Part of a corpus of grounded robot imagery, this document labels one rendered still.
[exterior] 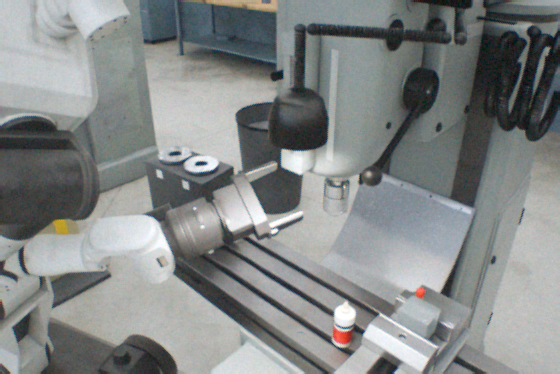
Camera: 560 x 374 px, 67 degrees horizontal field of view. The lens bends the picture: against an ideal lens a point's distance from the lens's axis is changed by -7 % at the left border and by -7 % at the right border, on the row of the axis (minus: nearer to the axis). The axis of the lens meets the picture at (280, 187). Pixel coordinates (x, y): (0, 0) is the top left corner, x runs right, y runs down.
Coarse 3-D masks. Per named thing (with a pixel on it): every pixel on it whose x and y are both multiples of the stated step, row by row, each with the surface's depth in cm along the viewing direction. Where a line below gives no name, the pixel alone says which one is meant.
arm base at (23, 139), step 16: (0, 128) 52; (0, 144) 51; (16, 144) 53; (32, 144) 54; (48, 144) 56; (64, 144) 57; (80, 144) 57; (80, 160) 55; (96, 176) 55; (96, 192) 55
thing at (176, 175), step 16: (160, 160) 119; (176, 160) 118; (192, 160) 118; (208, 160) 118; (160, 176) 119; (176, 176) 115; (192, 176) 113; (208, 176) 113; (224, 176) 116; (160, 192) 122; (176, 192) 118; (192, 192) 113; (208, 192) 113
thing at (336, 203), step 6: (324, 192) 83; (330, 192) 81; (336, 192) 81; (342, 192) 81; (348, 192) 82; (324, 198) 84; (330, 198) 82; (336, 198) 82; (342, 198) 82; (348, 198) 84; (324, 204) 84; (330, 204) 83; (336, 204) 82; (342, 204) 83; (324, 210) 84; (330, 210) 83; (336, 210) 83; (342, 210) 83
